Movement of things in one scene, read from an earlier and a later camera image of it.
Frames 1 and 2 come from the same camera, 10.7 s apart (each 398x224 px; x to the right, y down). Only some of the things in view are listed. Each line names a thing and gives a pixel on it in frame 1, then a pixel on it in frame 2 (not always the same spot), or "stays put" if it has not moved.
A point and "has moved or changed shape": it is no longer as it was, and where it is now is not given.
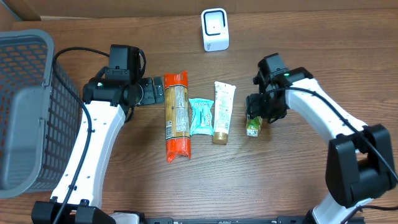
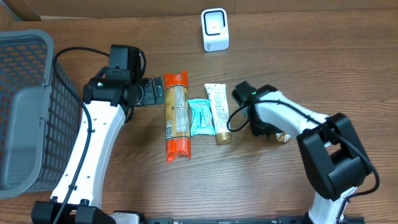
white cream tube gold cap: [224, 95] has moved or changed shape
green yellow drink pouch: [253, 126] has moved or changed shape
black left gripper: [148, 91] stays put
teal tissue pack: [201, 123] stays put
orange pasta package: [177, 115] stays put
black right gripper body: [270, 108] → [262, 128]
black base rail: [287, 220] stays put
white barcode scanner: [214, 27] stays put
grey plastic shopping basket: [39, 116] stays put
